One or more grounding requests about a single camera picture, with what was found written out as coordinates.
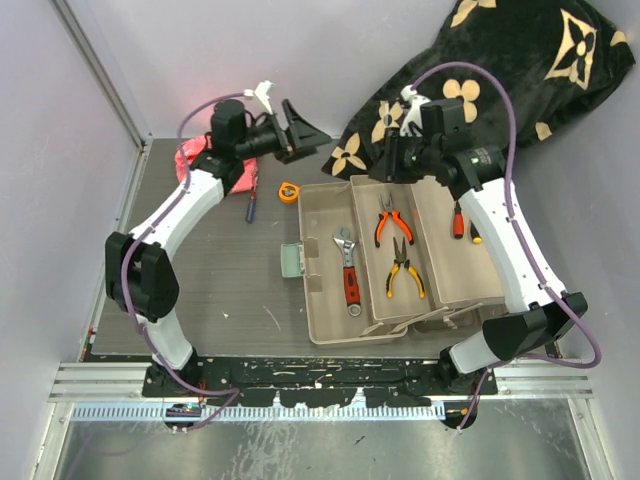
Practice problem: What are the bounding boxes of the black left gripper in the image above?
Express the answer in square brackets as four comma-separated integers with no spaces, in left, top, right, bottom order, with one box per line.
[234,100,329,165]

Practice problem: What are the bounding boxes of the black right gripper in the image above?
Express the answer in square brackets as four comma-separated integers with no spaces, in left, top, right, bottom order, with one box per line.
[370,126,441,183]

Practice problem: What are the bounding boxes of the orange handled small pliers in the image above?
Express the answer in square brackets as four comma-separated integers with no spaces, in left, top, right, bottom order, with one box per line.
[373,191,416,250]

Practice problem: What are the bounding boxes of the blue handled screwdriver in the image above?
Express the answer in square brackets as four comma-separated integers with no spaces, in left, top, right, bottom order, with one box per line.
[245,170,258,224]

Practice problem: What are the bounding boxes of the orange handled adjustable wrench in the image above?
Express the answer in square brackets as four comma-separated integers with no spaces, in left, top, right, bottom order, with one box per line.
[333,227,362,317]

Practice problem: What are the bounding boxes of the translucent brown plastic toolbox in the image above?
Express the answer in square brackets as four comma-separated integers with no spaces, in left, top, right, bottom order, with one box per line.
[298,176,506,347]

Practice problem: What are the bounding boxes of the yellow handled long nose pliers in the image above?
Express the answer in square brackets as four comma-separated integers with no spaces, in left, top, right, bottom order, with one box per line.
[384,235,426,300]

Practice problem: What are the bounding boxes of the red black screwdriver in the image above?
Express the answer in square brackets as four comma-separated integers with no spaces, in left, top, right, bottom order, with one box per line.
[452,202,465,240]

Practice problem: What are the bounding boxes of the grey green toolbox latch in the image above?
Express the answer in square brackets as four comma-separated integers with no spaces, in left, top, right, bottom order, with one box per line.
[280,242,305,278]

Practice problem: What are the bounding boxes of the yellow black screwdriver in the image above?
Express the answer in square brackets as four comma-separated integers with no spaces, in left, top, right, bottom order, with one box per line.
[469,222,483,245]

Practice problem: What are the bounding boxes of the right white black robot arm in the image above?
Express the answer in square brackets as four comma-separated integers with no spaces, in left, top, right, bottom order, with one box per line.
[369,130,588,394]

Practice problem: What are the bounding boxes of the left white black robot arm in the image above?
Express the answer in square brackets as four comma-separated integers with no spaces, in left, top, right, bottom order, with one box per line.
[105,93,331,396]

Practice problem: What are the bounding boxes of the yellow tape measure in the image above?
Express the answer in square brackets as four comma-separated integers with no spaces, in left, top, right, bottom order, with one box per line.
[278,182,300,204]

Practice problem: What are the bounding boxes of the pink printed cloth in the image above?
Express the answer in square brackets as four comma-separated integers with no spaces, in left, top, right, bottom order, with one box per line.
[173,133,261,196]

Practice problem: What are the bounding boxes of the black floral plush blanket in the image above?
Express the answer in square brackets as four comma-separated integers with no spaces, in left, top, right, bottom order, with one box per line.
[322,0,636,180]

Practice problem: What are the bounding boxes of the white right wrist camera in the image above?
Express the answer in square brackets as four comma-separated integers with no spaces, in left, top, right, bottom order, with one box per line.
[399,85,432,137]

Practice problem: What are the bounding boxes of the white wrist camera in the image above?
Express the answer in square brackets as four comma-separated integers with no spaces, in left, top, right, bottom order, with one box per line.
[399,85,432,137]
[243,80,274,115]

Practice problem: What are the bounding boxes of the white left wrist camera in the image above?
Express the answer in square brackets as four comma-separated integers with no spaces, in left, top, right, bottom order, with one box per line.
[243,80,274,115]

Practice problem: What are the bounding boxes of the vertical aluminium corner post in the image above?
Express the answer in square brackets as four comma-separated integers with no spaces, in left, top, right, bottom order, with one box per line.
[49,0,154,151]

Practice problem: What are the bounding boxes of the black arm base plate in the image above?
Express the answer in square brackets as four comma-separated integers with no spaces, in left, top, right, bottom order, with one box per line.
[142,355,501,409]

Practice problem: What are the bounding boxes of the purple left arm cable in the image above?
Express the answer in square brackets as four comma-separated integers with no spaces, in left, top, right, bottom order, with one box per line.
[120,91,251,434]

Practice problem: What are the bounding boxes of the aluminium frame rail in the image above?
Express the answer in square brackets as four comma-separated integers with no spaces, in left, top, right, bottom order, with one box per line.
[50,358,593,406]

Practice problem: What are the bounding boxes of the white slotted cable duct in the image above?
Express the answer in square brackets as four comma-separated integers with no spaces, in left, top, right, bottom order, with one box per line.
[70,402,446,422]

